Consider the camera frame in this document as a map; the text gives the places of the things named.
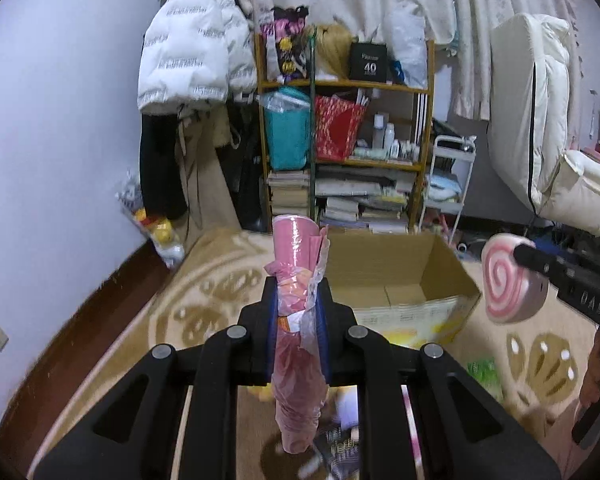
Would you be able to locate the pink swirl soft pillow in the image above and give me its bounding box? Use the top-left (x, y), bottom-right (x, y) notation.
top-left (481, 234), bottom-right (548, 324)

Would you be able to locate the pink plastic-wrapped soft toy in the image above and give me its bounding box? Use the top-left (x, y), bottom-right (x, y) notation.
top-left (265, 214), bottom-right (330, 454)

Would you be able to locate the black Face tissue pack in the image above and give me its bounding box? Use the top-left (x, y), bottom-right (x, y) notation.
top-left (297, 424), bottom-right (360, 480)

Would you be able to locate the person's right hand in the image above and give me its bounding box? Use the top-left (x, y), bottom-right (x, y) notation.
top-left (579, 330), bottom-right (600, 408)

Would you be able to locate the cream office chair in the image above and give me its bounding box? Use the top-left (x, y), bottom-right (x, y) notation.
top-left (488, 13), bottom-right (600, 236)

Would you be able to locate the cardboard box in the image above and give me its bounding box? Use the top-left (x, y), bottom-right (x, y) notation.
top-left (326, 231), bottom-right (481, 349)

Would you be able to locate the white rolling cart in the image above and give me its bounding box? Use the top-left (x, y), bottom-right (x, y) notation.
top-left (418, 136), bottom-right (477, 244)

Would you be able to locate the plastic bag with toys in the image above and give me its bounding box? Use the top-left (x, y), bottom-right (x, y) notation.
top-left (116, 171), bottom-right (185, 269)

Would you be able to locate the wooden bookshelf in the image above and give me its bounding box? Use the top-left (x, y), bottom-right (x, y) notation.
top-left (253, 31), bottom-right (437, 233)

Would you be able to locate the beige coat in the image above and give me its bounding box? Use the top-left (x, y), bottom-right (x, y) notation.
top-left (175, 105), bottom-right (239, 252)

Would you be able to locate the black hanging garment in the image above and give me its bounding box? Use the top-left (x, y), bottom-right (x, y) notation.
top-left (140, 115), bottom-right (187, 220)

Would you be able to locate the red gift bag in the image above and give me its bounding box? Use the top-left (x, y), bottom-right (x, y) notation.
top-left (315, 96), bottom-right (366, 162)

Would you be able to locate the stack of books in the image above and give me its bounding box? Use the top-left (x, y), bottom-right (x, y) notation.
top-left (266, 170), bottom-right (310, 216)

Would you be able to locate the black box with 40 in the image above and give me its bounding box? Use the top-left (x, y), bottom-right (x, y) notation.
top-left (349, 41), bottom-right (388, 82)

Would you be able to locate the white plastic bag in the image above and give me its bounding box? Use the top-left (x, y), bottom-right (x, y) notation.
top-left (387, 8), bottom-right (428, 89)

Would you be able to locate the teal bag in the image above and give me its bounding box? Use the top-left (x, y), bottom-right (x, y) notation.
top-left (260, 86), bottom-right (311, 171)

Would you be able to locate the blonde wig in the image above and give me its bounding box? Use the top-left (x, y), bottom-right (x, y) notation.
top-left (315, 23), bottom-right (353, 79)

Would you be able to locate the purple black patterned bag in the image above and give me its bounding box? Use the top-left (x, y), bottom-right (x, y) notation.
top-left (259, 6), bottom-right (309, 82)

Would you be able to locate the white puffer jacket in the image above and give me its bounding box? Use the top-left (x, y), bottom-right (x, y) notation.
top-left (137, 0), bottom-right (257, 117)

